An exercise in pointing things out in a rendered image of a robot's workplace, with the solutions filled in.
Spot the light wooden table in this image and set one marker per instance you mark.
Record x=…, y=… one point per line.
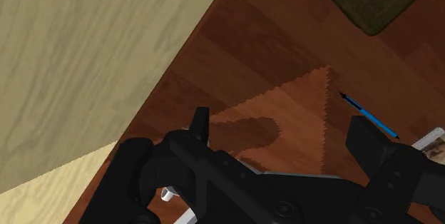
x=87, y=59

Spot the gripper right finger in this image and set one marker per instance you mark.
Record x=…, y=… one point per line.
x=393, y=181

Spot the grey patterned box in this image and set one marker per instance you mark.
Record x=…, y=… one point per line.
x=433, y=143

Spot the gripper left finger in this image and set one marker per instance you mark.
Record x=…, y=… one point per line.
x=180, y=174

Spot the blue and black pen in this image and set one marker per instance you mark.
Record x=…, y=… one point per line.
x=372, y=116

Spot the small white object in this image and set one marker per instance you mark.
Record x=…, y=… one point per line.
x=168, y=194

